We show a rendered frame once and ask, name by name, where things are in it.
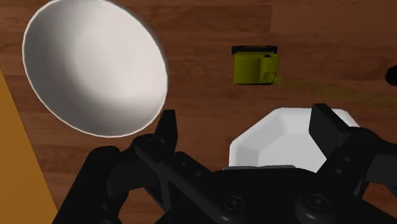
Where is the large round white bowl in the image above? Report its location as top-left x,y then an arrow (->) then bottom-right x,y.
22,0 -> 169,138

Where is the small black round object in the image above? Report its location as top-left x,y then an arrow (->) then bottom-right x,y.
384,65 -> 397,87

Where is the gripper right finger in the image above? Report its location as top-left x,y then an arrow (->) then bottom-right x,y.
305,103 -> 397,224

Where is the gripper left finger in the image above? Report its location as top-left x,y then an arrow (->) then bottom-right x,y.
52,109 -> 232,224

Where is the white faceted bowl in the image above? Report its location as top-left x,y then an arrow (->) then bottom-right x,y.
228,106 -> 360,173

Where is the yellow-green box with black lid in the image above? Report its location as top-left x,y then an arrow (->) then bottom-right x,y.
231,45 -> 282,85

